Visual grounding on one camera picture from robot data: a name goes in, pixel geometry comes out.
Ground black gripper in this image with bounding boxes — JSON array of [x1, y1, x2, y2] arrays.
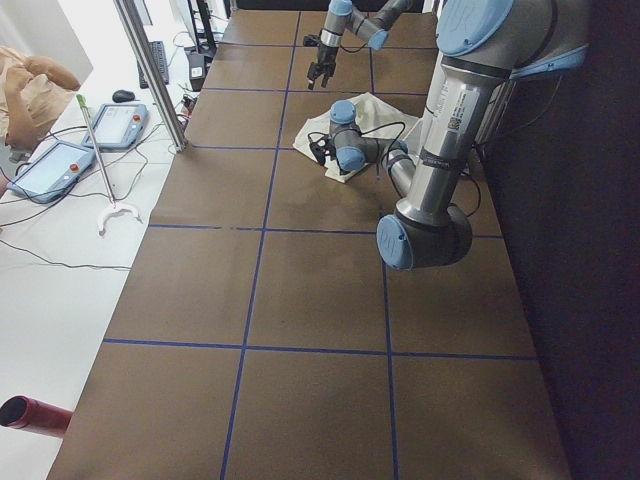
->
[[307, 43, 339, 90]]

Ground cream long-sleeve cat shirt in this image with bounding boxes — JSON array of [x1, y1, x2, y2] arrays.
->
[[292, 93, 417, 162]]

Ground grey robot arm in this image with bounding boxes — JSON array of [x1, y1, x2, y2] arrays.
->
[[329, 1, 591, 270], [304, 0, 413, 90]]

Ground black keyboard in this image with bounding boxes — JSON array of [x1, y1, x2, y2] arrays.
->
[[137, 41, 170, 89]]

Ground black computer mouse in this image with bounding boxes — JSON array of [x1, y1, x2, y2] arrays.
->
[[112, 89, 136, 103]]

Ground far blue teach pendant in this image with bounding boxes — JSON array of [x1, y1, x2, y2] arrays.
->
[[86, 103, 149, 152]]

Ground blue teach pendant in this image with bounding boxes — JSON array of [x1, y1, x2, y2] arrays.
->
[[8, 141, 96, 204], [86, 103, 149, 152]]

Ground white reacher grabber tool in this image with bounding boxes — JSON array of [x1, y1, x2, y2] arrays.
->
[[75, 93, 144, 238]]

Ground near blue teach pendant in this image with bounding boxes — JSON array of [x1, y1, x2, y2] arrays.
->
[[8, 141, 96, 204]]

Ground person in beige shirt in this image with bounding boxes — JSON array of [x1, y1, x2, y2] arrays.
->
[[1, 46, 81, 151]]

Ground red cylinder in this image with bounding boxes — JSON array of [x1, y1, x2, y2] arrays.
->
[[1, 395, 73, 438]]

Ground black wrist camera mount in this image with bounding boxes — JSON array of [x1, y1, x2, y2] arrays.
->
[[303, 34, 321, 47], [307, 131, 336, 166]]

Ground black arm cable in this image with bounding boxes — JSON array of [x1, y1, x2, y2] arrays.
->
[[359, 121, 409, 181]]

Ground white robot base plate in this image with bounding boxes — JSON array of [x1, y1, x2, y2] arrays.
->
[[402, 91, 438, 156]]

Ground grey aluminium frame post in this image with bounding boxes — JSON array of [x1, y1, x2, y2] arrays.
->
[[114, 0, 187, 152]]

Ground black cables on table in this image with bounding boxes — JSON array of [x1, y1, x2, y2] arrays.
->
[[0, 124, 166, 274]]

